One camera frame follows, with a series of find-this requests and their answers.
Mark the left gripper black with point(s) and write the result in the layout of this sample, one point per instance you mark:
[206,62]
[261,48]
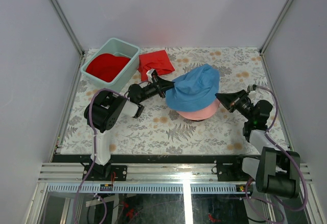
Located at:
[164,84]

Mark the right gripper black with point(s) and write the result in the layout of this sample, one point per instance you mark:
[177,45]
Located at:
[231,101]

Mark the pink bucket hat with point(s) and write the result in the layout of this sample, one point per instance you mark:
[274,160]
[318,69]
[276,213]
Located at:
[202,114]

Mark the blue hat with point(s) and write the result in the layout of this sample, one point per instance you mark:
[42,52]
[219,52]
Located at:
[194,90]

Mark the red hat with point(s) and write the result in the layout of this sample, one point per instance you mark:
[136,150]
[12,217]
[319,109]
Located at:
[106,66]

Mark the light green plastic bin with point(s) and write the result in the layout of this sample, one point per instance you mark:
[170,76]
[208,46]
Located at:
[120,48]

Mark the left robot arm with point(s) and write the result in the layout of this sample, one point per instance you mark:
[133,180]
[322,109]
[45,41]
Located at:
[107,105]

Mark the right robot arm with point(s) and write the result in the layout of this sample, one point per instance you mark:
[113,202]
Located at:
[274,172]

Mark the red folded cloth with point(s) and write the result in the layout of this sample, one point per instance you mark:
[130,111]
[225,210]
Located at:
[158,60]

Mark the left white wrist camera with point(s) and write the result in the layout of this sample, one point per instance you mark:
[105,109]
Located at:
[150,74]

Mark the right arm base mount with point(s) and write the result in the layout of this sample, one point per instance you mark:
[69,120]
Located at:
[229,168]

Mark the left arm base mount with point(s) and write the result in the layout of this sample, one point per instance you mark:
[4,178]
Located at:
[108,172]

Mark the aluminium rail frame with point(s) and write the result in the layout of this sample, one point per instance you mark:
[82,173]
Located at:
[161,189]

